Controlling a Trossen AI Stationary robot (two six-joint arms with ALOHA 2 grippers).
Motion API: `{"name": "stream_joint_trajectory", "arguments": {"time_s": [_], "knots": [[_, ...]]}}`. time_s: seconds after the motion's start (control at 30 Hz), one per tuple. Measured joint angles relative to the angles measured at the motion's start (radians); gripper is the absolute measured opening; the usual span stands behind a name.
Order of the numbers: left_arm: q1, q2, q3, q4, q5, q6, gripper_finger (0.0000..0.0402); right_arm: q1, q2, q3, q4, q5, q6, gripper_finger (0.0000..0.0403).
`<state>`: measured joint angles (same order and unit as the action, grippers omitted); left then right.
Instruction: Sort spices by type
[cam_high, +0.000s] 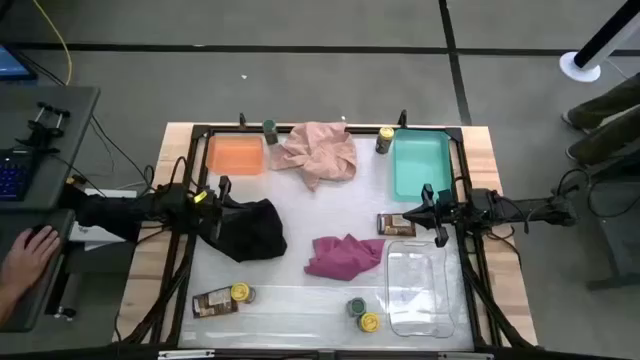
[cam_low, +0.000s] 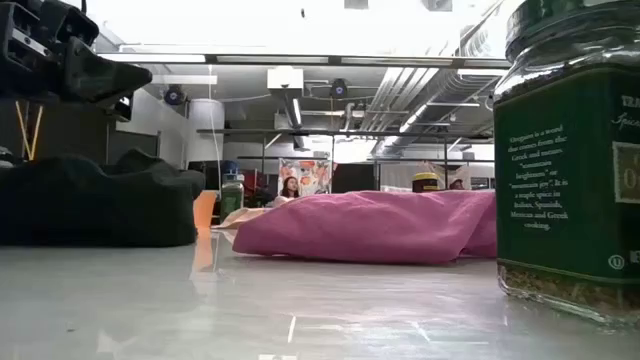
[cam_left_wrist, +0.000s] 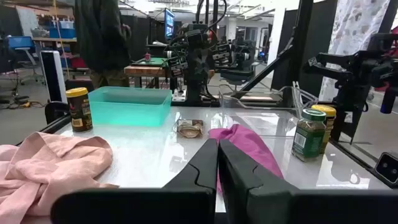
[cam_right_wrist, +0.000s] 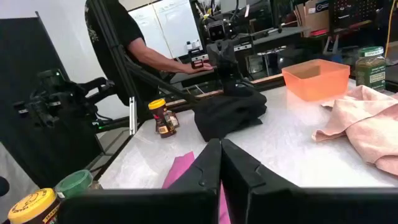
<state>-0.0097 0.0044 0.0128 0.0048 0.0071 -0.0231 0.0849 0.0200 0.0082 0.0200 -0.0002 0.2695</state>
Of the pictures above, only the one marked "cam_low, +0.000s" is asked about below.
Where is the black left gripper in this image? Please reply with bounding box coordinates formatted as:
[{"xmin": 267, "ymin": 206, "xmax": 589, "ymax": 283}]
[{"xmin": 0, "ymin": 0, "xmax": 154, "ymax": 123}]

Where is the white cylindrical column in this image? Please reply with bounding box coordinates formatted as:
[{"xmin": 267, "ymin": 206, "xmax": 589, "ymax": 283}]
[{"xmin": 188, "ymin": 98, "xmax": 227, "ymax": 164}]

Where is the black cloth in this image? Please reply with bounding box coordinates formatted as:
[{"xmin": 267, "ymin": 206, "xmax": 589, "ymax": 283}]
[{"xmin": 0, "ymin": 148, "xmax": 207, "ymax": 248}]

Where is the green-lid spice jar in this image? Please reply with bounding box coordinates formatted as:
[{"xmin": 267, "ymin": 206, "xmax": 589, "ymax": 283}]
[{"xmin": 219, "ymin": 159, "xmax": 246, "ymax": 222}]

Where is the long strip light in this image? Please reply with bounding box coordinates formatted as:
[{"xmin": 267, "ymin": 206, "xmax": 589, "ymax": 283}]
[{"xmin": 97, "ymin": 52, "xmax": 511, "ymax": 69}]

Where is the peach cloth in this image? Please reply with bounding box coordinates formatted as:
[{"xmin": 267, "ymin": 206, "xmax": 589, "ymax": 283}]
[{"xmin": 212, "ymin": 206, "xmax": 274, "ymax": 231}]

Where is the colourful poster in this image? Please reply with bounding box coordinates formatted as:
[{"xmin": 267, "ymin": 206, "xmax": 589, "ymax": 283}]
[{"xmin": 277, "ymin": 157, "xmax": 333, "ymax": 196}]

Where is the black screen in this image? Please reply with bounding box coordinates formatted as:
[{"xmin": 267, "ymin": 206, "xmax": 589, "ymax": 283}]
[{"xmin": 331, "ymin": 163, "xmax": 377, "ymax": 194}]

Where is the magenta cloth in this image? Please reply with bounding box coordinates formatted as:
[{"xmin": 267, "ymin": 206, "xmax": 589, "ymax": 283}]
[{"xmin": 231, "ymin": 189, "xmax": 499, "ymax": 266}]

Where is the yellow-lid spice jar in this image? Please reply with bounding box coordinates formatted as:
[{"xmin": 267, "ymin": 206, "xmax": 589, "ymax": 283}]
[{"xmin": 411, "ymin": 172, "xmax": 441, "ymax": 194}]

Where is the yellow cable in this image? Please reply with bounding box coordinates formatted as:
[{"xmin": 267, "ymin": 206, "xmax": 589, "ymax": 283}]
[{"xmin": 14, "ymin": 99, "xmax": 45, "ymax": 162}]

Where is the silver air duct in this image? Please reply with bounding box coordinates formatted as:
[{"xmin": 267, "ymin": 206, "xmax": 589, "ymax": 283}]
[{"xmin": 358, "ymin": 64, "xmax": 504, "ymax": 156}]

